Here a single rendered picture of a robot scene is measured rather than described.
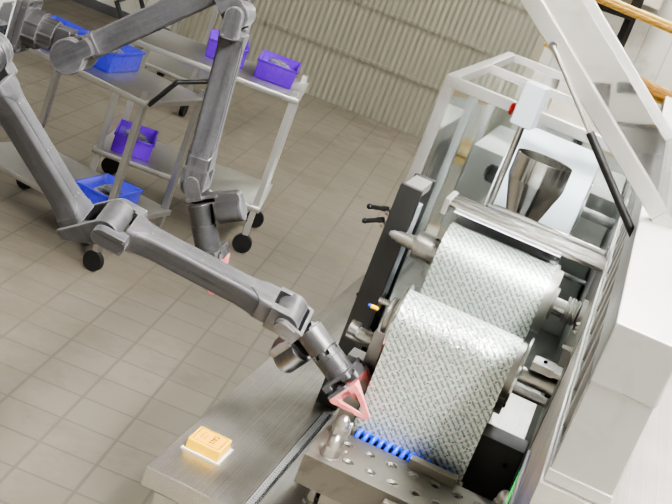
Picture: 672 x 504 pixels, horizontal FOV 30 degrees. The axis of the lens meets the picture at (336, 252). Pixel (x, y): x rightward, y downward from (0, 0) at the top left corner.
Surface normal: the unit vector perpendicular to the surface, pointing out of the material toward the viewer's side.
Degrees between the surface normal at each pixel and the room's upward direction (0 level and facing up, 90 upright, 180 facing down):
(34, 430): 0
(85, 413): 0
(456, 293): 92
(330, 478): 90
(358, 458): 0
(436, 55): 90
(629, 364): 90
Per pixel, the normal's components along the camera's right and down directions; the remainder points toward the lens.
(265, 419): 0.34, -0.90
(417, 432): -0.27, 0.20
